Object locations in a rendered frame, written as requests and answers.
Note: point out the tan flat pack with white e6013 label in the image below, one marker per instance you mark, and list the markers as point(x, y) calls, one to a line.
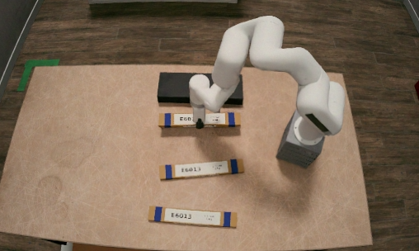
point(192, 217)

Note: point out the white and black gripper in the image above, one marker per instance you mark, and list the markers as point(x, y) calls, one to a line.
point(198, 117)

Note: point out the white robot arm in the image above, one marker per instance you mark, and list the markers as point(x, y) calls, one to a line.
point(314, 87)

